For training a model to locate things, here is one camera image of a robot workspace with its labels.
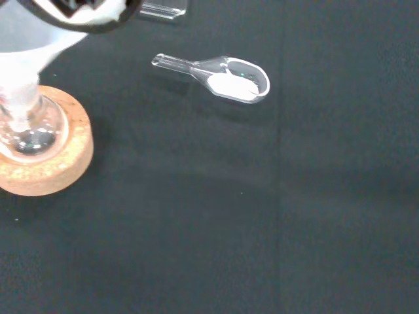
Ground translucent plastic funnel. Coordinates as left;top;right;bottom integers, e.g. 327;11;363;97
0;2;88;131

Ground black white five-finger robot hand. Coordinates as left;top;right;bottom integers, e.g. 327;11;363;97
16;0;145;34

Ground clear acrylic funnel stand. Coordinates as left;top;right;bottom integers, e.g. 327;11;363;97
137;0;189;21

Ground clear round-bottom glass flask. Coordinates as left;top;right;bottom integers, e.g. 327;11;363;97
0;90;70;158

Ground black bench cloth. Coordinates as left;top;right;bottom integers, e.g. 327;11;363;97
0;0;419;314

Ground round cork ring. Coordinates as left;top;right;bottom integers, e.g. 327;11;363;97
0;84;95;198

